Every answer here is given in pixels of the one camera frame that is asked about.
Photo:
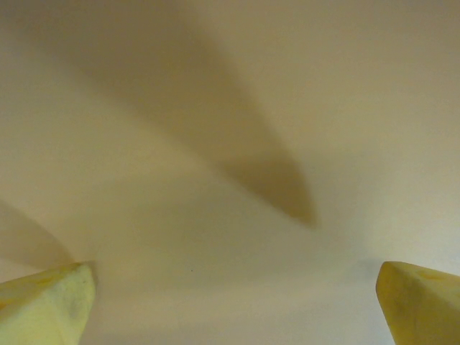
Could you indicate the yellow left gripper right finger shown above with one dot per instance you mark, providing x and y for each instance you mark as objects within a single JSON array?
[{"x": 424, "y": 309}]

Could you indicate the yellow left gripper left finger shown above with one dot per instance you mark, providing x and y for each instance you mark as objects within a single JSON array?
[{"x": 43, "y": 309}]

